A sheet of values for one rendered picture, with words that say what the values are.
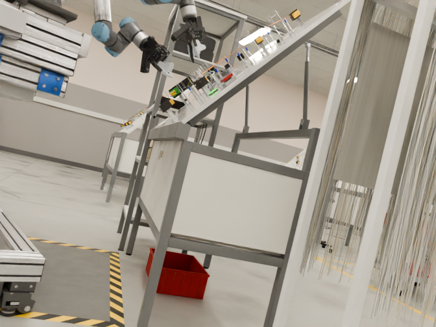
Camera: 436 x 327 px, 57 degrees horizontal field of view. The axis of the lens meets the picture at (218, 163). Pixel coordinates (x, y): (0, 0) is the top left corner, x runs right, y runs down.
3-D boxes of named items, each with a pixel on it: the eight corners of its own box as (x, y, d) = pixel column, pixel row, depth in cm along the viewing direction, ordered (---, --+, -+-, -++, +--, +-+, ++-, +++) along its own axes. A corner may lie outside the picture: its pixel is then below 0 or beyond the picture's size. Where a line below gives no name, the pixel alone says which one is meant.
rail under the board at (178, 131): (174, 137, 161) (178, 121, 161) (147, 139, 275) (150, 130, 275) (187, 140, 162) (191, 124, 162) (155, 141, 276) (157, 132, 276)
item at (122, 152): (105, 202, 479) (138, 69, 481) (99, 189, 590) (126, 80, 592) (163, 213, 504) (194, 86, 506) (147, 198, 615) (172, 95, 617)
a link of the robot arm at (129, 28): (121, 31, 197) (133, 18, 196) (135, 47, 196) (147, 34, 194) (114, 25, 189) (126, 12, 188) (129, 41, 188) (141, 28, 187)
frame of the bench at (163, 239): (136, 332, 161) (183, 139, 162) (125, 253, 275) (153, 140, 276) (270, 348, 177) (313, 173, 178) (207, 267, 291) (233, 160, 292)
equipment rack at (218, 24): (117, 250, 277) (181, -8, 279) (115, 231, 335) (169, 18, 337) (186, 262, 290) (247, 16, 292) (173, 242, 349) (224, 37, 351)
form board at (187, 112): (153, 131, 275) (151, 129, 275) (265, 49, 293) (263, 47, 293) (183, 124, 162) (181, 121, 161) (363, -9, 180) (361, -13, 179)
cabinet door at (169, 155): (157, 232, 165) (180, 139, 166) (146, 210, 218) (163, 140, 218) (163, 233, 166) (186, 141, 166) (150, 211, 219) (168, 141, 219)
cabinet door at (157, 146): (146, 210, 218) (164, 140, 219) (139, 196, 271) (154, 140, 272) (150, 211, 219) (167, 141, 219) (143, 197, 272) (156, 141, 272)
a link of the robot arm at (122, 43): (96, 41, 188) (113, 24, 186) (108, 50, 198) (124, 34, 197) (106, 53, 186) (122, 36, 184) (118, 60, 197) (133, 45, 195)
